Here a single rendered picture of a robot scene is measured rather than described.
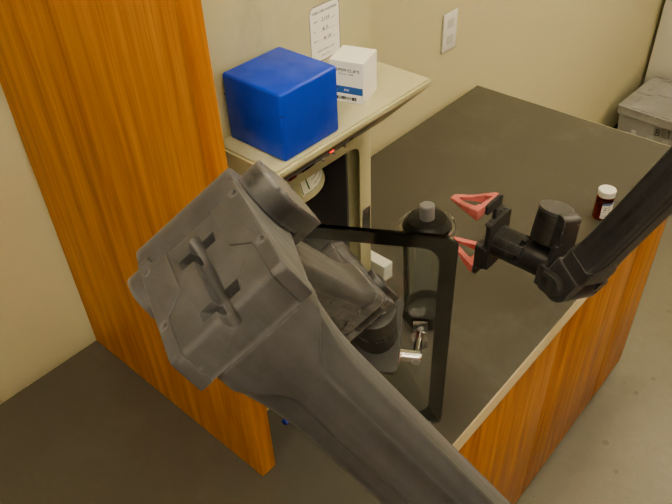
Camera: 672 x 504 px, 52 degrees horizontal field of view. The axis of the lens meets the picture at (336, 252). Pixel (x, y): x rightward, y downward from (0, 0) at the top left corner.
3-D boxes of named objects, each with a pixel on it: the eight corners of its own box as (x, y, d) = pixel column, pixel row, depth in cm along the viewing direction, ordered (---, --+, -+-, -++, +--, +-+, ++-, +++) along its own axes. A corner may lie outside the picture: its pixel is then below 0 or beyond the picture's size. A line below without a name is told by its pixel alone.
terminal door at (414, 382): (266, 398, 121) (238, 216, 96) (441, 421, 116) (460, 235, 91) (265, 402, 121) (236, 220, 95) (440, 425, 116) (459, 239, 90)
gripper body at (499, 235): (502, 203, 119) (541, 220, 115) (496, 248, 126) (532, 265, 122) (482, 222, 116) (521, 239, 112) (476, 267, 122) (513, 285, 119)
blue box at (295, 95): (230, 137, 89) (220, 72, 83) (284, 108, 95) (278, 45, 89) (285, 163, 84) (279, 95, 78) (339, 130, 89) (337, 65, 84)
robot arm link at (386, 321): (367, 335, 81) (406, 307, 82) (333, 292, 83) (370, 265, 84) (370, 352, 87) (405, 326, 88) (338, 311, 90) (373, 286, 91)
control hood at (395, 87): (222, 207, 94) (211, 143, 88) (371, 115, 113) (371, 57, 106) (282, 240, 88) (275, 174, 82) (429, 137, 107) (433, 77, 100)
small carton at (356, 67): (330, 99, 96) (328, 58, 92) (344, 84, 100) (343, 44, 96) (363, 105, 94) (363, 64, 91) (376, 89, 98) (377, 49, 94)
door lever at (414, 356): (365, 336, 106) (364, 324, 104) (427, 342, 104) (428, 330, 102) (359, 362, 101) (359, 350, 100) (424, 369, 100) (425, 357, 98)
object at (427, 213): (393, 229, 133) (392, 200, 129) (433, 214, 136) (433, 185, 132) (420, 254, 126) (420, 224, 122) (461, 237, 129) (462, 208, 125)
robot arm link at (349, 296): (160, 335, 40) (299, 210, 39) (109, 262, 42) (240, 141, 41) (343, 353, 81) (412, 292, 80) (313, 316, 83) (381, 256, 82)
